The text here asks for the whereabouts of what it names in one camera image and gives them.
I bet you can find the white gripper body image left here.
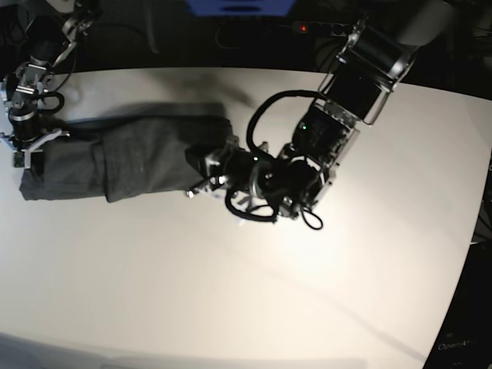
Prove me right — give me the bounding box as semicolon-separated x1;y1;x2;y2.
1;128;70;169

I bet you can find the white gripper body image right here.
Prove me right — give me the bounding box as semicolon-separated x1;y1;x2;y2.
186;135;269;200

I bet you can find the dark grey T-shirt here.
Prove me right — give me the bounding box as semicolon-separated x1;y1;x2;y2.
19;103;233;203

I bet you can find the black power strip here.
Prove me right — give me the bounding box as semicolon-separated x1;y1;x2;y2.
291;21;353;38

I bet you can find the blue plastic box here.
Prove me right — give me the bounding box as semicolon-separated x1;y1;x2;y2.
186;0;295;17

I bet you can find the black OpenArm case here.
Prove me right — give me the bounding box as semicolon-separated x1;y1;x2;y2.
424;241;491;368

